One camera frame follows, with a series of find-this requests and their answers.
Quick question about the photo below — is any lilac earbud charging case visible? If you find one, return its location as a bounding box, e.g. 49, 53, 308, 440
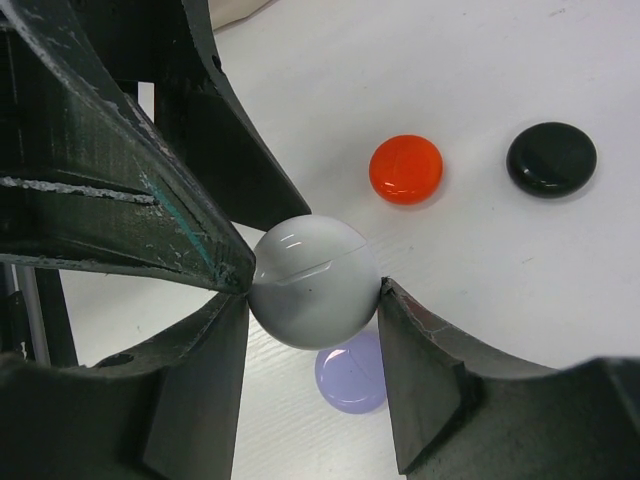
314, 330, 387, 415

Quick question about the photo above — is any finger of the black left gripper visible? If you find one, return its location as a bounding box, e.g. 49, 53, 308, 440
1, 1, 255, 294
71, 1, 311, 231

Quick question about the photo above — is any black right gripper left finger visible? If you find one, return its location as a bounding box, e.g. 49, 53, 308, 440
1, 294, 248, 479

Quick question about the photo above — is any white earbud charging case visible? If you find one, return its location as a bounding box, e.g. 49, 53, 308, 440
248, 215, 381, 350

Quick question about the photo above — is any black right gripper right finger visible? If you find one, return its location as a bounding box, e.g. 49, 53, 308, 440
378, 278, 639, 479

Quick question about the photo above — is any orange earbud charging case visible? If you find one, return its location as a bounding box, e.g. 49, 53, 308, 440
368, 134, 444, 206

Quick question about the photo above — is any black earbud charging case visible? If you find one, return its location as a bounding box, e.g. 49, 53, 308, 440
505, 122, 598, 199

